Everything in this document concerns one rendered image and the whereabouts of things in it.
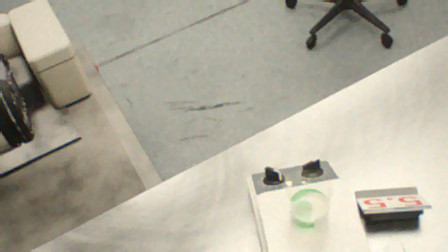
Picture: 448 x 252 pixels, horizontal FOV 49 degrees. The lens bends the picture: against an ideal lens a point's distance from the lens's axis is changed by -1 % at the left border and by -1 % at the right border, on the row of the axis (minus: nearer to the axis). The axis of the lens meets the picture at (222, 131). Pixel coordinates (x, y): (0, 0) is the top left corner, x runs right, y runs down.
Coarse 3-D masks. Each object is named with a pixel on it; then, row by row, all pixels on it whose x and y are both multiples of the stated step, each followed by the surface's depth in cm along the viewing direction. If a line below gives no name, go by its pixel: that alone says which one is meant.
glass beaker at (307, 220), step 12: (288, 180) 58; (300, 180) 59; (312, 180) 59; (324, 180) 57; (288, 192) 57; (324, 192) 59; (288, 204) 58; (300, 204) 55; (312, 204) 54; (324, 204) 55; (300, 216) 57; (312, 216) 56; (324, 216) 57; (300, 228) 59; (312, 228) 58; (324, 228) 59
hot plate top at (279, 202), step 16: (272, 192) 65; (336, 192) 64; (272, 208) 63; (336, 208) 62; (352, 208) 62; (272, 224) 62; (288, 224) 61; (336, 224) 61; (352, 224) 60; (272, 240) 60; (288, 240) 60; (304, 240) 60; (320, 240) 59; (336, 240) 59; (352, 240) 59
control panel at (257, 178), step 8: (288, 168) 74; (296, 168) 73; (328, 168) 71; (256, 176) 73; (264, 176) 73; (328, 176) 69; (336, 176) 68; (256, 184) 71; (280, 184) 69; (256, 192) 68; (264, 192) 68
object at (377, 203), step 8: (360, 200) 71; (368, 200) 71; (376, 200) 71; (384, 200) 70; (392, 200) 70; (400, 200) 69; (408, 200) 69; (416, 200) 69; (368, 208) 67; (376, 208) 67
